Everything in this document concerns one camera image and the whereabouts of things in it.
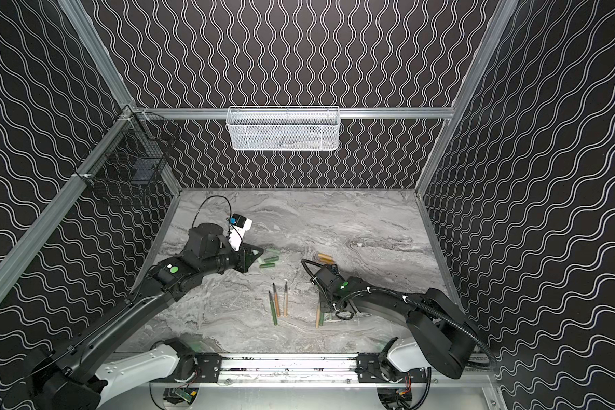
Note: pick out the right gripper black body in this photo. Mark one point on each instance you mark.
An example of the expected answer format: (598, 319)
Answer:
(318, 272)

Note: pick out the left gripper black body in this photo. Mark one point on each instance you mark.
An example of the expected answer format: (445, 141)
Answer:
(243, 256)

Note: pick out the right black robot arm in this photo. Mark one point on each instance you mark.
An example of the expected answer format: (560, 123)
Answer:
(441, 336)

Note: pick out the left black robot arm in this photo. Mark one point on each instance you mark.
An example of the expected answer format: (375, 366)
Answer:
(65, 376)

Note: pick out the tan pen left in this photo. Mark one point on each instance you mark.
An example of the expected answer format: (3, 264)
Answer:
(286, 300)

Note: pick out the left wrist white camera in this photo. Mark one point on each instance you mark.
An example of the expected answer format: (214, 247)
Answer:
(238, 226)

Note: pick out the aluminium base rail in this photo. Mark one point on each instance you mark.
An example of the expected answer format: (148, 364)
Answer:
(165, 366)

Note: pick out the white wire mesh basket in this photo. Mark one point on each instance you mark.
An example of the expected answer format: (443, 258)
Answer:
(286, 133)

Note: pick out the black wire mesh basket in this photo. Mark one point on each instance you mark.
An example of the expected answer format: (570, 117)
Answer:
(135, 167)

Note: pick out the aluminium frame back bar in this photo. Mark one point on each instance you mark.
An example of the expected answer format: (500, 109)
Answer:
(262, 112)

